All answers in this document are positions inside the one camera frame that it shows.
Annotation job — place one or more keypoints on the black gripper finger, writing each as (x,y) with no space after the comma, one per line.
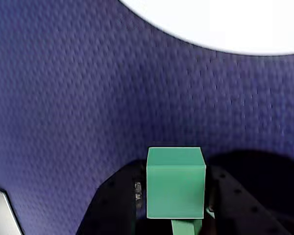
(112,208)
(235,208)

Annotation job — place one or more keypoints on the green cube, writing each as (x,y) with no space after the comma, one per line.
(175,186)

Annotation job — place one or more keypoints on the white round plate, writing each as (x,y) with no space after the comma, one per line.
(223,19)

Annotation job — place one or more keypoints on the blue woven table cloth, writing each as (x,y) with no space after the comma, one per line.
(63,98)

